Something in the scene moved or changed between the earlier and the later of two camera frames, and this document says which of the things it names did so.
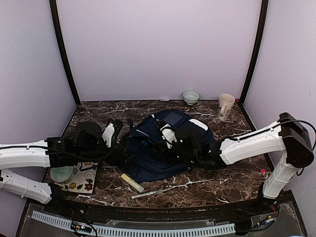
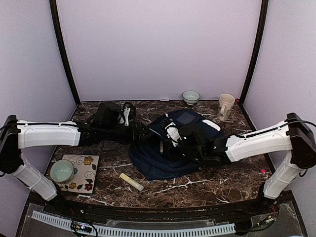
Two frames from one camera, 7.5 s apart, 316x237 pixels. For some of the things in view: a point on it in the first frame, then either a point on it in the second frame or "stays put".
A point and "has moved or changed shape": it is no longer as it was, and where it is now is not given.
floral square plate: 83,178 stays put
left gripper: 117,153 -> 136,132
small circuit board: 81,226 stays put
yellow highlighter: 133,183 stays put
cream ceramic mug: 226,101 stays put
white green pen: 145,194 -> 161,146
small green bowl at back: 190,97 stays put
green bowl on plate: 61,174 stays put
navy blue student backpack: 145,155 has moved or changed shape
